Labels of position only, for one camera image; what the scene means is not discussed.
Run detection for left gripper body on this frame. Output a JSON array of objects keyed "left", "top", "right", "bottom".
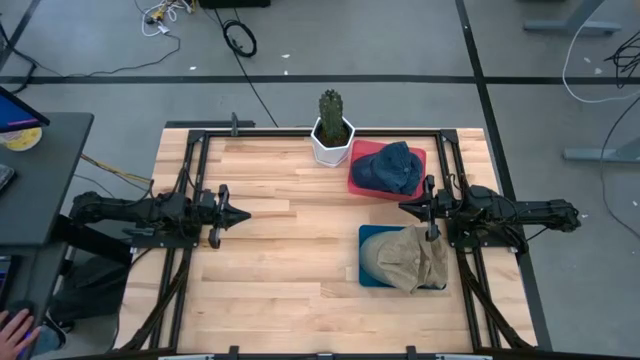
[{"left": 197, "top": 183, "right": 231, "bottom": 250}]

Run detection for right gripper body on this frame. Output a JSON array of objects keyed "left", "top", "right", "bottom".
[{"left": 423, "top": 174, "right": 469, "bottom": 242}]

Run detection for beige cap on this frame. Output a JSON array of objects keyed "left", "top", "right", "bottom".
[
  {"left": 375, "top": 224, "right": 450, "bottom": 294},
  {"left": 359, "top": 230, "right": 401, "bottom": 287}
]

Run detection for teal plastic tray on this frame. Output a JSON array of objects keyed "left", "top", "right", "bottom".
[{"left": 358, "top": 223, "right": 448, "bottom": 291}]

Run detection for red plastic tray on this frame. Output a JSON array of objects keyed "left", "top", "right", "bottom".
[{"left": 347, "top": 138, "right": 428, "bottom": 202}]

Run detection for black flat bar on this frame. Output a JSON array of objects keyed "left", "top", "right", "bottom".
[{"left": 164, "top": 119, "right": 256, "bottom": 130}]

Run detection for green cactus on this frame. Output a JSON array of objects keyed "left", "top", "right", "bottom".
[{"left": 318, "top": 88, "right": 347, "bottom": 146}]

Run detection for black desk foot bar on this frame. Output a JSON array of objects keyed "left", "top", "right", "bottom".
[{"left": 49, "top": 213, "right": 134, "bottom": 265}]

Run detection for black bag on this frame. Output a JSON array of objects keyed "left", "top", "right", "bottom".
[{"left": 47, "top": 254, "right": 132, "bottom": 339}]

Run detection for grey table leg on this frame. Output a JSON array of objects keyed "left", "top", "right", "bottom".
[
  {"left": 562, "top": 135, "right": 640, "bottom": 164},
  {"left": 522, "top": 0, "right": 624, "bottom": 37}
]

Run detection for black desk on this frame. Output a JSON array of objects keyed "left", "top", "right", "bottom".
[{"left": 0, "top": 112, "right": 96, "bottom": 360}]

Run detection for yellow round disc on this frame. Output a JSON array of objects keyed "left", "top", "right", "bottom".
[{"left": 0, "top": 126, "right": 45, "bottom": 152}]

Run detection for black box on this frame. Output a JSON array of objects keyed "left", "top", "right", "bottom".
[{"left": 198, "top": 0, "right": 271, "bottom": 10}]

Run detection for dark keyboard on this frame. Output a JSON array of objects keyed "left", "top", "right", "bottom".
[{"left": 0, "top": 163, "right": 18, "bottom": 195}]

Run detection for computer monitor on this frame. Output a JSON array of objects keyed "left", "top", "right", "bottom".
[{"left": 0, "top": 82, "right": 51, "bottom": 134}]

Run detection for person's hand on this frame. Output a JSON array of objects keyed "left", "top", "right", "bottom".
[{"left": 0, "top": 308, "right": 41, "bottom": 360}]

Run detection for black metal table frame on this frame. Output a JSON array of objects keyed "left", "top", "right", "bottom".
[{"left": 117, "top": 127, "right": 536, "bottom": 354}]

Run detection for yellow cable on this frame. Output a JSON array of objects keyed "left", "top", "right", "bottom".
[{"left": 79, "top": 152, "right": 154, "bottom": 186}]

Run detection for long black floor cable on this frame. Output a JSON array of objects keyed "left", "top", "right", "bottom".
[{"left": 213, "top": 8, "right": 280, "bottom": 127}]

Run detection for black coiled cable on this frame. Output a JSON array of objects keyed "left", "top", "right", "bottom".
[{"left": 222, "top": 18, "right": 259, "bottom": 59}]

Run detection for curved black floor cable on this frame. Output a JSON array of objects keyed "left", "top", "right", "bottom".
[{"left": 598, "top": 94, "right": 640, "bottom": 241}]

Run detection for thin black floor cable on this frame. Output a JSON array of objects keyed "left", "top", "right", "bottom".
[{"left": 0, "top": 32, "right": 182, "bottom": 94}]

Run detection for white floor cable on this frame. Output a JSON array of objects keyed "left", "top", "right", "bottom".
[{"left": 562, "top": 19, "right": 640, "bottom": 105}]

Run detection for white cable bundle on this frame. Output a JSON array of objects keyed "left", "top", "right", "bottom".
[{"left": 133, "top": 0, "right": 196, "bottom": 39}]

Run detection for black cable bundle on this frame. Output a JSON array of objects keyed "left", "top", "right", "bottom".
[{"left": 603, "top": 29, "right": 640, "bottom": 90}]

